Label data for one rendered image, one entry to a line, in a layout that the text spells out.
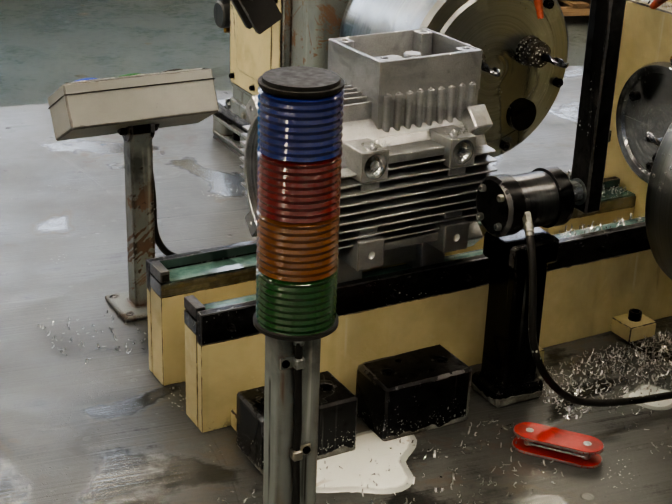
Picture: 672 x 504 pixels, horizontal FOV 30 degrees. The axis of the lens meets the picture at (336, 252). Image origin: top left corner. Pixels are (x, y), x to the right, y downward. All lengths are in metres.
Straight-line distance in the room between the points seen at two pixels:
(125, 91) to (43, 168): 0.59
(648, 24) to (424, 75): 0.39
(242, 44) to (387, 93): 0.72
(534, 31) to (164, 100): 0.51
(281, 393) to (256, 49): 0.99
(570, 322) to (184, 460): 0.48
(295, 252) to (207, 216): 0.87
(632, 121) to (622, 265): 0.20
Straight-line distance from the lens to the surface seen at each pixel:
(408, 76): 1.22
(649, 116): 1.53
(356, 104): 1.21
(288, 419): 0.96
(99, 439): 1.24
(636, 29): 1.55
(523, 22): 1.62
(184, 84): 1.40
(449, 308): 1.32
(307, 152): 0.86
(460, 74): 1.26
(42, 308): 1.50
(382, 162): 1.18
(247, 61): 1.90
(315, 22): 1.73
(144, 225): 1.44
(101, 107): 1.36
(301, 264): 0.89
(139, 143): 1.40
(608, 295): 1.46
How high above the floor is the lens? 1.45
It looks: 23 degrees down
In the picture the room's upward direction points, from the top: 2 degrees clockwise
